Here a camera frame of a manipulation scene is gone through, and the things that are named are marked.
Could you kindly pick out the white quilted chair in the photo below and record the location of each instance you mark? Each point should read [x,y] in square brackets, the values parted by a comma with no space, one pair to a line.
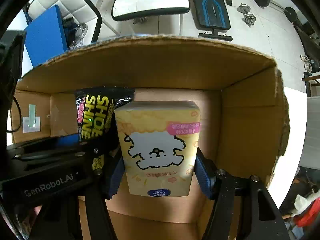
[82,11]

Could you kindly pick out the blue folded mat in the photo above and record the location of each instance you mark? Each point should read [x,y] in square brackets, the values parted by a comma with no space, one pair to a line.
[45,37]

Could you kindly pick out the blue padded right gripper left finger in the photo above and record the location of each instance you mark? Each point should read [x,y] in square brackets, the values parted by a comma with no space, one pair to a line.
[118,171]

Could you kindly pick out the yellow tissue pack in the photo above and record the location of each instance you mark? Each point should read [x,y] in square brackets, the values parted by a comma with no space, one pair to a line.
[158,141]

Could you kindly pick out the chrome dumbbell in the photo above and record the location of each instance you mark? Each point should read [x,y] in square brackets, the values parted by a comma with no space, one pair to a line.
[248,17]

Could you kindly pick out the black blue weight bench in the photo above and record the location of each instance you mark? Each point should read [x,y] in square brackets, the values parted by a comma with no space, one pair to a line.
[213,15]

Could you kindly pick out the white red clutter pile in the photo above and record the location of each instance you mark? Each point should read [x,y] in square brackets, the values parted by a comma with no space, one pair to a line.
[301,204]

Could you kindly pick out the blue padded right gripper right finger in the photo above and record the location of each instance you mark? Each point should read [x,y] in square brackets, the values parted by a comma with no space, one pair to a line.
[205,171]

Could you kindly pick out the black shoe shine wipes pack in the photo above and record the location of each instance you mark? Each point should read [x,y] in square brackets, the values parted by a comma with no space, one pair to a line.
[96,120]

